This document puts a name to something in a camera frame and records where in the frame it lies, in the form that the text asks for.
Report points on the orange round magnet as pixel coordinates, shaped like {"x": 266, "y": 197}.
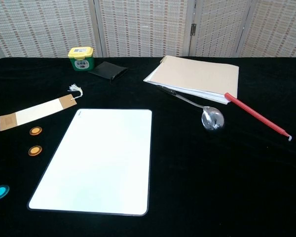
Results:
{"x": 35, "y": 150}
{"x": 35, "y": 130}

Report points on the white magnetic board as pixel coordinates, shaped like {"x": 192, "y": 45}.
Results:
{"x": 101, "y": 160}

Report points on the beige spiral sketchbook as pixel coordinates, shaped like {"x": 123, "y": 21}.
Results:
{"x": 195, "y": 74}

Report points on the black velvet tablecloth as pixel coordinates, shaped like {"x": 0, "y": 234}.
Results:
{"x": 187, "y": 172}

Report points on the woven folding screen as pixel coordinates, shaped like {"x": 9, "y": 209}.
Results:
{"x": 143, "y": 24}

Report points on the metal screen hinge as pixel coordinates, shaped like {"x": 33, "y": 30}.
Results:
{"x": 193, "y": 29}

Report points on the red pen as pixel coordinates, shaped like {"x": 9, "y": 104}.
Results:
{"x": 256, "y": 114}

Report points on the paper bookmark with tassel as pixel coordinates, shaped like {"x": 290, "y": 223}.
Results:
{"x": 37, "y": 112}

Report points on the blue round magnet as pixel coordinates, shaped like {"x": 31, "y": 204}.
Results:
{"x": 0, "y": 192}

